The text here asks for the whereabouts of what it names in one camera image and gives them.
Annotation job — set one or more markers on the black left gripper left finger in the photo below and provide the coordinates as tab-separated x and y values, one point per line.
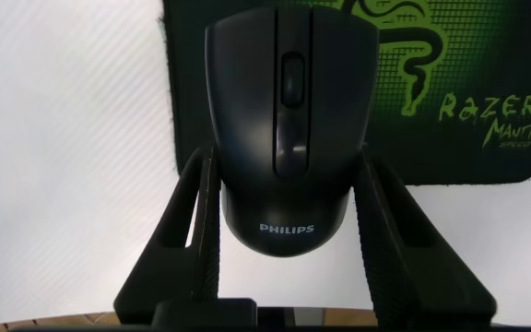
178	267

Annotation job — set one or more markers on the black Philips computer mouse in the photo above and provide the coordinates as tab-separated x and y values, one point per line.
293	138

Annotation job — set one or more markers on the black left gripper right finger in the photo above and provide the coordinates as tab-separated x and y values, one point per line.
408	263

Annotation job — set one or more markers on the black green Razer mouse pad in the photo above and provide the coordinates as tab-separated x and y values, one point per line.
431	152

